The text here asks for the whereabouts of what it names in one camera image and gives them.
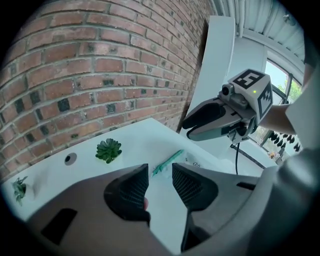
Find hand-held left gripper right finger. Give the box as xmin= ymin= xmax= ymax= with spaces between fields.
xmin=171 ymin=162 xmax=264 ymax=253

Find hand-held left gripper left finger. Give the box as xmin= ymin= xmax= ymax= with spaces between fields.
xmin=24 ymin=163 xmax=176 ymax=256

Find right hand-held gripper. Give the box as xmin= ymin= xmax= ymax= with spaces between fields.
xmin=181 ymin=68 xmax=274 ymax=146

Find person's right forearm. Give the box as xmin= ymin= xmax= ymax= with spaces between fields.
xmin=259 ymin=103 xmax=302 ymax=136

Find dark green succulent in pot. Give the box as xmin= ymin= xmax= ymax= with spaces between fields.
xmin=95 ymin=138 xmax=123 ymax=165

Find pale green leafy potted plant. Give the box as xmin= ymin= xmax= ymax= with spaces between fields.
xmin=11 ymin=176 xmax=30 ymax=206

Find glass window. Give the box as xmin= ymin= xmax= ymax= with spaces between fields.
xmin=251 ymin=58 xmax=305 ymax=157

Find white ceiling pipes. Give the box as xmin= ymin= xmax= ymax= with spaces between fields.
xmin=214 ymin=0 xmax=305 ymax=58

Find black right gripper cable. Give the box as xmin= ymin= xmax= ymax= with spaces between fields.
xmin=233 ymin=142 xmax=241 ymax=176

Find grey round cable grommet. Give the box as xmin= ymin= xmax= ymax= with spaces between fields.
xmin=64 ymin=152 xmax=78 ymax=166

